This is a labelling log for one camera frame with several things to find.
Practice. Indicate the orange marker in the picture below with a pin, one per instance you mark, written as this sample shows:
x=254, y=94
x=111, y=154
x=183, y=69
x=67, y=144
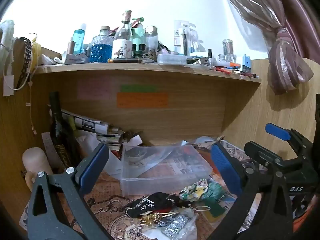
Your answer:
x=235, y=65

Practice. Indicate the glass jar with dark contents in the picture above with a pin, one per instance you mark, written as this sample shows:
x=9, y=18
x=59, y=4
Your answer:
x=228, y=47

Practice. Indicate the green felt square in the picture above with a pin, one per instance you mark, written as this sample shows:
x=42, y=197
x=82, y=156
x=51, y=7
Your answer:
x=212, y=203

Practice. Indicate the stack of papers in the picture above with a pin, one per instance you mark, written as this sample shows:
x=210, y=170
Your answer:
x=87, y=123

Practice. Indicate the blue liquid bottle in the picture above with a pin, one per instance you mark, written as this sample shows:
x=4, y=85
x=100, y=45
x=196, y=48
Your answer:
x=79, y=39

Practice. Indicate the striped mauve curtain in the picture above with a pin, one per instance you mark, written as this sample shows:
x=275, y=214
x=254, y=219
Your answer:
x=255, y=2

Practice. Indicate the brown pen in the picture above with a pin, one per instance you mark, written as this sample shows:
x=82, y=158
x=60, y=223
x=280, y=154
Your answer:
x=125, y=60

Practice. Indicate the black gold braided band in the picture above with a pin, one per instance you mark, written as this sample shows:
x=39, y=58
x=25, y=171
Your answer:
x=27, y=57

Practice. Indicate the small squat glass jar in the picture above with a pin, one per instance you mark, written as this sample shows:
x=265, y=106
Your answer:
x=224, y=58

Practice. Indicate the white fluffy cloth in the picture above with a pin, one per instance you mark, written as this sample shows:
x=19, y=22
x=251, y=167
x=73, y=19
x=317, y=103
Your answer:
x=7, y=31

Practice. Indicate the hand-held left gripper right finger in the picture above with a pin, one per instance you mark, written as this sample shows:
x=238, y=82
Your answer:
x=225, y=170

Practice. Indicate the mint green pump bottle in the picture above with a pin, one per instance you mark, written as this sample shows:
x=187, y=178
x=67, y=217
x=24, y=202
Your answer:
x=138, y=36

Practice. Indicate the red pen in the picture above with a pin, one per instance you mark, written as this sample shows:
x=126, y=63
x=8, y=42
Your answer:
x=222, y=70

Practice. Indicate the beige cylinder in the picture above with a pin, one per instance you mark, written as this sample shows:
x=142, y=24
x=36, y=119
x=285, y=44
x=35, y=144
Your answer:
x=35, y=160

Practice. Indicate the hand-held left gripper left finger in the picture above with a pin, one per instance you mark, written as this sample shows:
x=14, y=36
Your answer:
x=93, y=170

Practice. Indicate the orange cloth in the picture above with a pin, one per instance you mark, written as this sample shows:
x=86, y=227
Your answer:
x=303, y=220

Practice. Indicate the black book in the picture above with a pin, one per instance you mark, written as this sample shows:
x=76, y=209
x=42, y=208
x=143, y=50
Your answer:
x=61, y=135

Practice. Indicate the corked clear glass bottle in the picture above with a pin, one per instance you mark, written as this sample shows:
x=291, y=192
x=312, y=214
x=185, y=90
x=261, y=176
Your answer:
x=122, y=41

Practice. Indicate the yellow pouch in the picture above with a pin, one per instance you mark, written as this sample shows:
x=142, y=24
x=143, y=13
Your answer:
x=36, y=48

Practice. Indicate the clear plastic container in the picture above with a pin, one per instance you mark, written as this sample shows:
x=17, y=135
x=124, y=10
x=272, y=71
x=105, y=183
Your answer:
x=165, y=170

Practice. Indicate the wooden shelf unit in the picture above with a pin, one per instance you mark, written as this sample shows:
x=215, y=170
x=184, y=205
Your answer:
x=175, y=76

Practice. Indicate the black nail polish bottle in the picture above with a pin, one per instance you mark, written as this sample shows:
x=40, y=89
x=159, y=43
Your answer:
x=210, y=55

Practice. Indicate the green sticky note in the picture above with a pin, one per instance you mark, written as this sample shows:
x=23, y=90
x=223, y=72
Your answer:
x=138, y=88

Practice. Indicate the small clear plastic box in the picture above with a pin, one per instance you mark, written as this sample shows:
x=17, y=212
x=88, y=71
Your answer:
x=172, y=59

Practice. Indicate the white card tag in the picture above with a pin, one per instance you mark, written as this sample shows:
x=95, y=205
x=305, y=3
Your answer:
x=8, y=86

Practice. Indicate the clear blister pack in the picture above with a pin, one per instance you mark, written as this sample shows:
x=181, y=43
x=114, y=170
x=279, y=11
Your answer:
x=185, y=37

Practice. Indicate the clear glass jar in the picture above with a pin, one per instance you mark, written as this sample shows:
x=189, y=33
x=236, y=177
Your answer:
x=151, y=39

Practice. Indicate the pink sticky note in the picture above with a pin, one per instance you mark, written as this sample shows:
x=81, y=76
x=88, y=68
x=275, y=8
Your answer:
x=93, y=88

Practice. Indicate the plastic bag with silver foil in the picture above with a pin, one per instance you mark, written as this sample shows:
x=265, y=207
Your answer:
x=175, y=223

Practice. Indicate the blue pencil sharpener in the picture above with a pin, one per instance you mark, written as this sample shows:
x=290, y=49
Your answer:
x=246, y=64

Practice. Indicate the green knit cloth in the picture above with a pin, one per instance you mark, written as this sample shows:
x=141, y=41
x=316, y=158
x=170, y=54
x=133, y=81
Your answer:
x=215, y=190

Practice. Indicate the glass bottle with blue beads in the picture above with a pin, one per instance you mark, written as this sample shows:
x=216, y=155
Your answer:
x=101, y=47

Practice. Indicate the floral green scrunchie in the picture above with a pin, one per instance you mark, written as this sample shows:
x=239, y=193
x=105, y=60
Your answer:
x=195, y=190

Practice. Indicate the black patterned fabric pouch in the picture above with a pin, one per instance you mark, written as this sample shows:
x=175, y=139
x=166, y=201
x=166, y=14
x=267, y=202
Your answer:
x=152, y=202

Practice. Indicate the small white bowl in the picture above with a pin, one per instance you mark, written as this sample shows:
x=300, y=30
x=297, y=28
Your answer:
x=136, y=156

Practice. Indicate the orange sticky note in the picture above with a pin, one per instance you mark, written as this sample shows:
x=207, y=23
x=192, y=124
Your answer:
x=142, y=100

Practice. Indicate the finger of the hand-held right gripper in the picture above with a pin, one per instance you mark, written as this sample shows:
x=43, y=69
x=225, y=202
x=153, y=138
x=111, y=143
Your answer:
x=277, y=131
x=260, y=152

